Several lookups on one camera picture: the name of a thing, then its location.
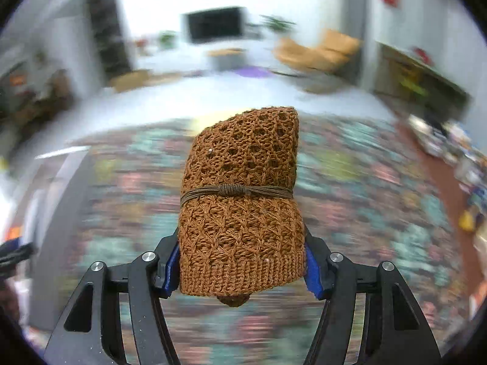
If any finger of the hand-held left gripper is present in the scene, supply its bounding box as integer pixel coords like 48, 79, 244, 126
0, 238, 37, 270

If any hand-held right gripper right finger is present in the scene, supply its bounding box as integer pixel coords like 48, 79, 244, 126
302, 226, 442, 365

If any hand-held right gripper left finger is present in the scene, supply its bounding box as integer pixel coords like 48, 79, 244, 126
44, 232, 181, 365

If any white cardboard box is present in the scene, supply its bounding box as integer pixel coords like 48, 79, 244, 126
0, 146, 92, 331

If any brown knitted cloth bundle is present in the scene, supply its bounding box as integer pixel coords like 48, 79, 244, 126
178, 106, 308, 308

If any colourful patterned woven blanket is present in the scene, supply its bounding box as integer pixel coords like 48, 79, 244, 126
72, 116, 480, 365

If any dark dining table with chairs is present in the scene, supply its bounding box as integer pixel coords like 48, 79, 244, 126
0, 68, 77, 122

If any row of small bottles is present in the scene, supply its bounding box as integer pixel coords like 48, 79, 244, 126
407, 114, 487, 236

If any purple floor mat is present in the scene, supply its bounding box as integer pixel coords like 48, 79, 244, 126
236, 66, 275, 78

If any small green chair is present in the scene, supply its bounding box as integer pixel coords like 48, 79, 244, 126
398, 74, 429, 97

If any white television cabinet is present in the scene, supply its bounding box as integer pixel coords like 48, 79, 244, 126
135, 38, 282, 77

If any orange lounge chair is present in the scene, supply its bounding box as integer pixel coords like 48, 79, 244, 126
274, 28, 362, 75

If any small wooden bench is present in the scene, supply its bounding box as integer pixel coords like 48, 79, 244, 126
207, 47, 244, 71

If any leafy potted plant white pot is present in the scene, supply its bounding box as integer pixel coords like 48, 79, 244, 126
156, 30, 179, 50

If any black glass display cabinet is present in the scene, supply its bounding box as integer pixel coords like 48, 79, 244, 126
84, 0, 134, 80

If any flat screen television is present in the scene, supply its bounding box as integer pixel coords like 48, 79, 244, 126
182, 6, 246, 44

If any large green potted plant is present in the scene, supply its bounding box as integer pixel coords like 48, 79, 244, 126
261, 15, 295, 39

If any white standing air conditioner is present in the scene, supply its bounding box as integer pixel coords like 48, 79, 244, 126
316, 0, 349, 39

